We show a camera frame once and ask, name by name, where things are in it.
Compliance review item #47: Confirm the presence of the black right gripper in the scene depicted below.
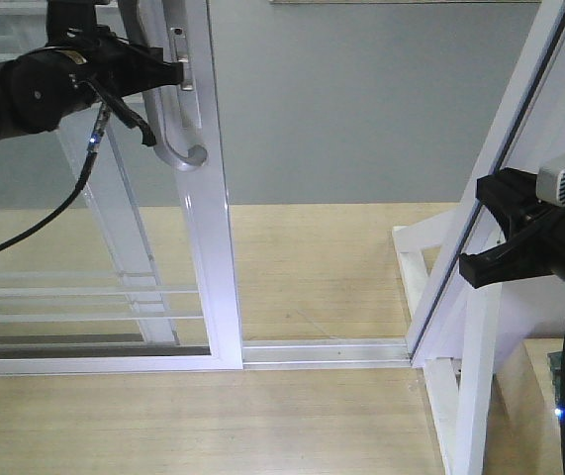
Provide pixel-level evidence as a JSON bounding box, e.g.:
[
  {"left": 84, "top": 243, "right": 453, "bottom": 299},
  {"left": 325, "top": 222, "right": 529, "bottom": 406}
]
[{"left": 458, "top": 167, "right": 565, "bottom": 288}]

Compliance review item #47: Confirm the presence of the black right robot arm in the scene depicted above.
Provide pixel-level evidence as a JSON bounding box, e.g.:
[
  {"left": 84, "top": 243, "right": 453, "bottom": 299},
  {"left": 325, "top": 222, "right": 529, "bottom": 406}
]
[{"left": 458, "top": 154, "right": 565, "bottom": 288}]

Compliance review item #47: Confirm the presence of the aluminium floor track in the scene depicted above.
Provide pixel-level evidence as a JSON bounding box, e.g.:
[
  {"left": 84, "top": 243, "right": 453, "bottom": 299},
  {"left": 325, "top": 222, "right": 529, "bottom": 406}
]
[{"left": 242, "top": 337, "right": 411, "bottom": 370}]

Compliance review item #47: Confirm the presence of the white sliding glass door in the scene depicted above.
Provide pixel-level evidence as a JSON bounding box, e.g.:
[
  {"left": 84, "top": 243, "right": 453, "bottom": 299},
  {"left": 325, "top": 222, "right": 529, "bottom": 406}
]
[{"left": 0, "top": 1, "right": 242, "bottom": 375}]

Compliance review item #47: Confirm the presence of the white door frame post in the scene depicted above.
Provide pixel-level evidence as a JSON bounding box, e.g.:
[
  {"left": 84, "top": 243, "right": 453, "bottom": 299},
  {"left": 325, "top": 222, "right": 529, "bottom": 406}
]
[{"left": 404, "top": 0, "right": 565, "bottom": 370}]

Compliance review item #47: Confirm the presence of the door latch slider plate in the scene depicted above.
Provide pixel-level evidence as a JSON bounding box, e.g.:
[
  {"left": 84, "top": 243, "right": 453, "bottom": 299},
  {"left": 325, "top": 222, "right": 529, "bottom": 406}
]
[{"left": 169, "top": 27, "right": 194, "bottom": 91}]

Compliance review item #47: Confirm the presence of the grey curved door handle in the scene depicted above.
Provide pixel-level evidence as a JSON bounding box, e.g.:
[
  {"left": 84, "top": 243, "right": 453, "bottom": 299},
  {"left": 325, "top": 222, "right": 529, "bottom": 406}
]
[{"left": 118, "top": 1, "right": 208, "bottom": 171}]

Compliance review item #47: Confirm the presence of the white wooden support brace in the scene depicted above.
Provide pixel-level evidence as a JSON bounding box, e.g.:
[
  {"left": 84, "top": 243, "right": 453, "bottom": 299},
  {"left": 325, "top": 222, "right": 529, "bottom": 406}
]
[{"left": 392, "top": 203, "right": 502, "bottom": 474}]

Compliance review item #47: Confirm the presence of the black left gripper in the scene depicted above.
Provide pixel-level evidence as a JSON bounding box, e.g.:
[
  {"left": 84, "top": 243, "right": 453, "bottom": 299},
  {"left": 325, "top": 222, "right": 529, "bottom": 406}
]
[{"left": 44, "top": 1, "right": 184, "bottom": 146}]

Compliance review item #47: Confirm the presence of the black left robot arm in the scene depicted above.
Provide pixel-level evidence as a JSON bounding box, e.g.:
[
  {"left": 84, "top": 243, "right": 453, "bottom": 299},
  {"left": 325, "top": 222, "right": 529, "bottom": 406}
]
[{"left": 0, "top": 1, "right": 184, "bottom": 146}]

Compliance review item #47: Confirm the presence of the green circuit board with LED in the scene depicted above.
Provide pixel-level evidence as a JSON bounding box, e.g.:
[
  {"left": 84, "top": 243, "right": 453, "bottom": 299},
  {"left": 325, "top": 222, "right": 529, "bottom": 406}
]
[{"left": 547, "top": 351, "right": 565, "bottom": 425}]

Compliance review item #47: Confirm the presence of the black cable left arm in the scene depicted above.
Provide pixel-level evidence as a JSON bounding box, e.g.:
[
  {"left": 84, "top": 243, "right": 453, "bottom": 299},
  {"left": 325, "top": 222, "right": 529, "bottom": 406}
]
[{"left": 0, "top": 101, "right": 115, "bottom": 269}]

